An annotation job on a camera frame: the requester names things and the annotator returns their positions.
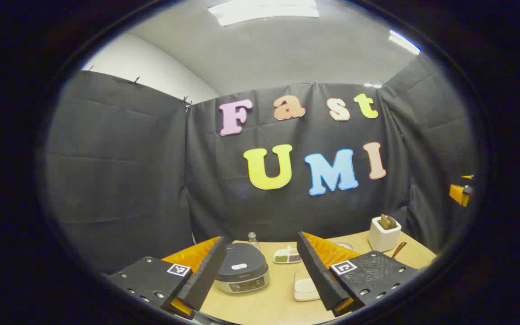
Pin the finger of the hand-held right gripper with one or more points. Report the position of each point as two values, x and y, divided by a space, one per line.
458 193

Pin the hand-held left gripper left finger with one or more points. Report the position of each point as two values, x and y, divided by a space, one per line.
206 275

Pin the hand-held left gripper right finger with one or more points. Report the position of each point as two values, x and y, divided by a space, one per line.
318 275

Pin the clear rice tray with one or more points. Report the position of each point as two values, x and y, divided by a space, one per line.
305 286

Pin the grey silver rice cooker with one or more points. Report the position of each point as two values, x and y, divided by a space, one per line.
242 262

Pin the brown wooden spoon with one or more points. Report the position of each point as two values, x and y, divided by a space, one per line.
399 249

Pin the white divided bean dish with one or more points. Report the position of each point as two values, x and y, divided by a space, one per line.
287 258

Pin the white round plate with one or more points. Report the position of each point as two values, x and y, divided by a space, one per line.
345 246

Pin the small glass bottle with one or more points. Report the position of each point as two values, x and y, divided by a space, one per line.
253 242

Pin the brown bread slice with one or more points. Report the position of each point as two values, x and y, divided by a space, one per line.
383 221
392 222

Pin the white toaster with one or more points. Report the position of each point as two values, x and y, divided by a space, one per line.
382 239

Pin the black backdrop cloth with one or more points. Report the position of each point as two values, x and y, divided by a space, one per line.
129 180

